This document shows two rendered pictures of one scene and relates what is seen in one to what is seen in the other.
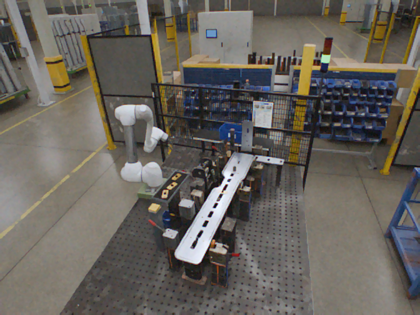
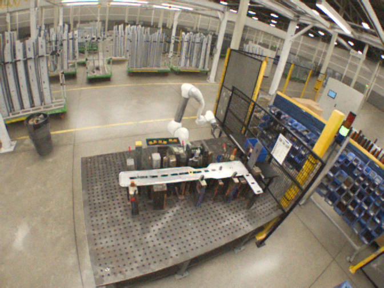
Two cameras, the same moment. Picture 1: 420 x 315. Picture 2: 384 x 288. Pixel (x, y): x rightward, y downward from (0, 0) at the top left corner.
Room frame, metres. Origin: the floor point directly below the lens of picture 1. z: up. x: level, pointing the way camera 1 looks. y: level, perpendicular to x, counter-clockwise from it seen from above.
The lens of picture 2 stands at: (0.65, -1.01, 2.32)
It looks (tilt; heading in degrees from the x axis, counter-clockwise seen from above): 35 degrees down; 43
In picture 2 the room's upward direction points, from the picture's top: 12 degrees clockwise
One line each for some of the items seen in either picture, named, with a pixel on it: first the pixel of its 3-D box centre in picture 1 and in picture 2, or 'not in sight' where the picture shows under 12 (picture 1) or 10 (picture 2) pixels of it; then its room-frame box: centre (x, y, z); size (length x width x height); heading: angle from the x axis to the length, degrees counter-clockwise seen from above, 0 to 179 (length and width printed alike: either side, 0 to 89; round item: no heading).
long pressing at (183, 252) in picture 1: (222, 194); (188, 174); (1.69, -0.09, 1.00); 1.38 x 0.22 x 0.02; 157
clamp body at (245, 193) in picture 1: (244, 204); (199, 192); (1.70, -0.28, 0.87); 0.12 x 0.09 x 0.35; 67
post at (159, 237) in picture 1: (159, 230); (138, 160); (1.39, 0.41, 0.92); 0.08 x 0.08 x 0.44; 67
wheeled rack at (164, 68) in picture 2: not in sight; (148, 54); (4.91, 6.47, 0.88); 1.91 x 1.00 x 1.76; 162
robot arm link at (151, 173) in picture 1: (152, 173); (182, 135); (2.15, 0.58, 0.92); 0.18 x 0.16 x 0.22; 88
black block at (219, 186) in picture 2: (249, 191); (217, 191); (1.90, -0.36, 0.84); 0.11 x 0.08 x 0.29; 67
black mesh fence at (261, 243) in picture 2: (227, 150); (249, 161); (2.78, -0.21, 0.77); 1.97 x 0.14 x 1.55; 67
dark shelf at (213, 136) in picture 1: (232, 139); (252, 152); (2.62, -0.26, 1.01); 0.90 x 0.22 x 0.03; 67
